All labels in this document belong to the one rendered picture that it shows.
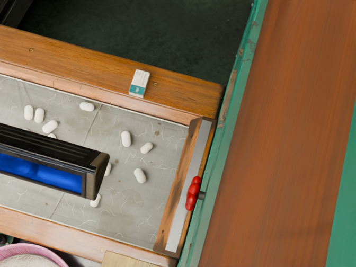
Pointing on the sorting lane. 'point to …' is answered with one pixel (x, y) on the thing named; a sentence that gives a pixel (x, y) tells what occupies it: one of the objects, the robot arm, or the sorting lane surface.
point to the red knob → (194, 193)
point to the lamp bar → (51, 162)
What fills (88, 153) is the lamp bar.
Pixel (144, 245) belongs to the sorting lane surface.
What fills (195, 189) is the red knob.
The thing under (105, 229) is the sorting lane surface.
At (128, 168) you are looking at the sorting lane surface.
